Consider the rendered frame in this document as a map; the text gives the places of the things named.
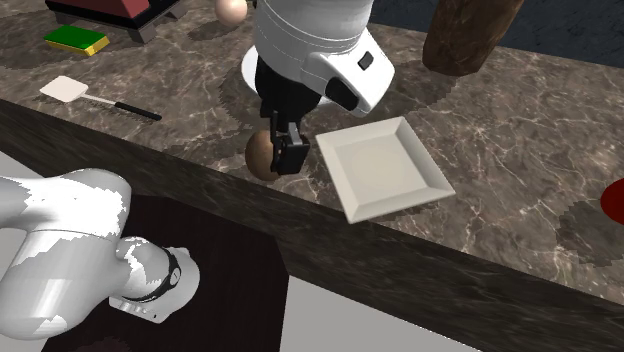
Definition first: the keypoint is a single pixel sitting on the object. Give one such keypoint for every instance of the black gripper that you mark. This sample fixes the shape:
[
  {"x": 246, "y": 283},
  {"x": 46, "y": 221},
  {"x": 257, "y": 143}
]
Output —
[{"x": 282, "y": 92}]

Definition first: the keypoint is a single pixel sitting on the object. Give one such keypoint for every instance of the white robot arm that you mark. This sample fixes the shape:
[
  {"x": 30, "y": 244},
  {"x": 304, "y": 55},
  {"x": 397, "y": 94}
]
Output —
[{"x": 312, "y": 34}]

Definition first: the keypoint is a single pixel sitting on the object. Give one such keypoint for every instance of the brown egg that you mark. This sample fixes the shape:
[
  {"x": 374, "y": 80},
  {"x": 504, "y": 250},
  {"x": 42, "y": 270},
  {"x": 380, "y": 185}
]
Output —
[{"x": 258, "y": 158}]

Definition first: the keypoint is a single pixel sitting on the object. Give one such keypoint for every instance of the white square plate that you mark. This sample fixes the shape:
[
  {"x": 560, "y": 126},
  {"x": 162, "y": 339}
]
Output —
[{"x": 385, "y": 168}]

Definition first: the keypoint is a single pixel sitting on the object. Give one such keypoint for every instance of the pale pink egg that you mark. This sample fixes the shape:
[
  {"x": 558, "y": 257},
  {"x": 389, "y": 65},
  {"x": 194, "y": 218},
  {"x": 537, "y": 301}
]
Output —
[{"x": 231, "y": 10}]

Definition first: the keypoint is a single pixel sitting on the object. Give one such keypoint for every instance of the brown wooden cylinder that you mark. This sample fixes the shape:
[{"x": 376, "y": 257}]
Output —
[{"x": 465, "y": 34}]

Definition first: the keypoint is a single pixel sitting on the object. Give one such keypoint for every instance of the red and black appliance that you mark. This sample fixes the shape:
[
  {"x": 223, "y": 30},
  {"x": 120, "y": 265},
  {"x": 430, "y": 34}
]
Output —
[{"x": 112, "y": 10}]

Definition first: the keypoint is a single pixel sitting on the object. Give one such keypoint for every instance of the green and yellow sponge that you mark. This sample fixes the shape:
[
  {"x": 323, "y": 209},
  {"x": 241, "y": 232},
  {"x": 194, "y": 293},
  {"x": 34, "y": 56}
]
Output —
[{"x": 75, "y": 39}]

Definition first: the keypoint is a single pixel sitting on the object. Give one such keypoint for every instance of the red round object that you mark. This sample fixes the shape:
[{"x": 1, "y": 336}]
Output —
[{"x": 615, "y": 202}]

